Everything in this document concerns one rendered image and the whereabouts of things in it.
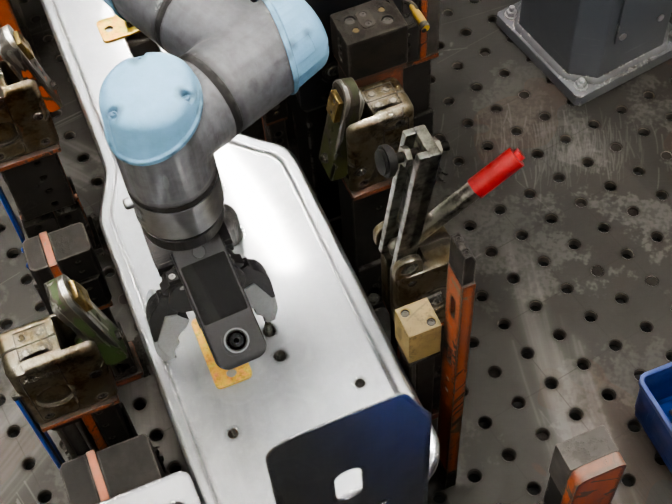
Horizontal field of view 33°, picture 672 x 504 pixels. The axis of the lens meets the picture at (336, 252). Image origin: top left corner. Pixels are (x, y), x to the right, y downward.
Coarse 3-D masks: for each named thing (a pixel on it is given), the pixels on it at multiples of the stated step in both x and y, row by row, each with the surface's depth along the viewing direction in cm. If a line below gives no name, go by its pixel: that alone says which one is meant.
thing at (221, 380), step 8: (192, 320) 114; (200, 328) 113; (200, 336) 113; (200, 344) 112; (208, 352) 112; (208, 360) 111; (208, 368) 111; (216, 368) 110; (240, 368) 110; (248, 368) 110; (216, 376) 110; (224, 376) 110; (240, 376) 110; (248, 376) 110; (216, 384) 110; (224, 384) 109; (232, 384) 110
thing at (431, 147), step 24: (384, 144) 98; (408, 144) 99; (432, 144) 98; (384, 168) 97; (408, 168) 102; (432, 168) 98; (408, 192) 101; (408, 216) 103; (384, 240) 110; (408, 240) 106
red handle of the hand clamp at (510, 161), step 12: (504, 156) 105; (516, 156) 105; (492, 168) 105; (504, 168) 105; (516, 168) 105; (468, 180) 107; (480, 180) 106; (492, 180) 105; (504, 180) 106; (456, 192) 107; (468, 192) 107; (480, 192) 106; (444, 204) 108; (456, 204) 107; (468, 204) 107; (432, 216) 108; (444, 216) 107; (432, 228) 108; (396, 240) 109; (420, 240) 109
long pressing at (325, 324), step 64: (64, 0) 140; (256, 192) 122; (128, 256) 119; (256, 256) 118; (320, 256) 117; (320, 320) 113; (192, 384) 110; (256, 384) 110; (320, 384) 109; (384, 384) 109; (192, 448) 107; (256, 448) 106
